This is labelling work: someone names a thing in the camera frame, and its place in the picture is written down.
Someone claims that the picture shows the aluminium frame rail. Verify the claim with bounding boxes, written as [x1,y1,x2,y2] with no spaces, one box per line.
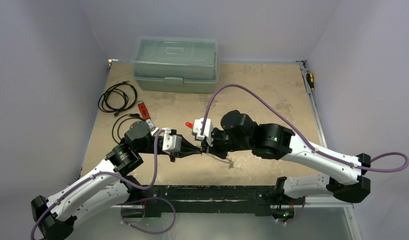
[296,61,363,240]

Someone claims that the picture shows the coiled black cable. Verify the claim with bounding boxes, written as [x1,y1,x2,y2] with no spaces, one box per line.
[98,80,138,117]

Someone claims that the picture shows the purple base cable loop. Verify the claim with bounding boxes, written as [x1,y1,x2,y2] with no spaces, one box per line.
[120,195,178,236]

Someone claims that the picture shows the black usb cable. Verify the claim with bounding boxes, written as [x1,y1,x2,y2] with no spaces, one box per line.
[111,113,142,145]

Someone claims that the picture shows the green plastic toolbox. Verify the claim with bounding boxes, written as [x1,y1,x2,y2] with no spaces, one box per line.
[131,36,218,94]

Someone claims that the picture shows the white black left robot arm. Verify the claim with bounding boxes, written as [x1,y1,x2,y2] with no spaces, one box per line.
[30,121,203,240]

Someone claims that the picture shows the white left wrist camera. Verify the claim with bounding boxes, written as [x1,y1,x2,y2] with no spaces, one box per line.
[162,128,182,154]

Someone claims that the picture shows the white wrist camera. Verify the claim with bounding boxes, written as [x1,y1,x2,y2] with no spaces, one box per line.
[192,118,214,147]
[162,128,182,154]

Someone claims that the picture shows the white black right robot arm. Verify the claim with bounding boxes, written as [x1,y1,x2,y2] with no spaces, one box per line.
[192,110,371,204]

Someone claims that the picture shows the red handled adjustable wrench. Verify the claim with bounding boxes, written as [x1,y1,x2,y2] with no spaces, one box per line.
[137,99,159,136]

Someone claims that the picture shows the yellow black screwdriver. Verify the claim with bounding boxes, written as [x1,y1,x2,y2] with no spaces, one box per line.
[306,72,315,91]

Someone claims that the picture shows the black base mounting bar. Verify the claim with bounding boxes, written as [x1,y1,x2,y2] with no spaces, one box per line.
[126,185,304,219]

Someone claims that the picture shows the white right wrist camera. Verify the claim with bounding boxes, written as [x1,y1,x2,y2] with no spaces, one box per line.
[192,118,214,147]

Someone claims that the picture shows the key with red tag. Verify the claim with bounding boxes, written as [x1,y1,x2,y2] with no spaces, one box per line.
[185,122,194,129]

